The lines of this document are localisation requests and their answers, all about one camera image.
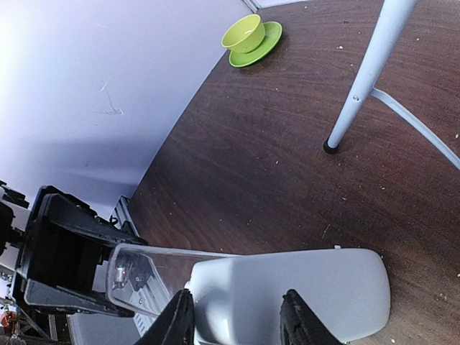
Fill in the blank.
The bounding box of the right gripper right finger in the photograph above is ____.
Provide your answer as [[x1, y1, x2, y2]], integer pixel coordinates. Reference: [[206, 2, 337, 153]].
[[280, 289, 341, 345]]

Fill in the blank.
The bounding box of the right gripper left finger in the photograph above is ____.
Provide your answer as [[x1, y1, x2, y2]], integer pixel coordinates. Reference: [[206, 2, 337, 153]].
[[135, 289, 195, 345]]

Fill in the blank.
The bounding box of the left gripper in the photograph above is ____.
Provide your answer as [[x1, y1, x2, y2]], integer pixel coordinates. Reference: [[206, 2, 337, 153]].
[[12, 186, 147, 318]]

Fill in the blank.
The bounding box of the clear metronome front cover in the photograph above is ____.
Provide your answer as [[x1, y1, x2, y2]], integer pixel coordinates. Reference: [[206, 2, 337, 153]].
[[106, 244, 232, 317]]

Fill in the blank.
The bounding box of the white metronome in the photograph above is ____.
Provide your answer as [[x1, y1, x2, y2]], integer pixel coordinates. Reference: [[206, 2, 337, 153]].
[[185, 248, 391, 344]]

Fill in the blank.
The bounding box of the white music stand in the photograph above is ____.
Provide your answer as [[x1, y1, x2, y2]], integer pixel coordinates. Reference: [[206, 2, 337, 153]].
[[323, 0, 459, 167]]

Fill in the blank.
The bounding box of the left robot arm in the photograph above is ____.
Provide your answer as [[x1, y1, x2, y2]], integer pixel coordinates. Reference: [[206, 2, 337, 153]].
[[1, 183, 146, 318]]

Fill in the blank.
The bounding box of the green saucer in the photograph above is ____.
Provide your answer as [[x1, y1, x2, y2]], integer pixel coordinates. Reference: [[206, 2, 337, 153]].
[[229, 21, 283, 68]]

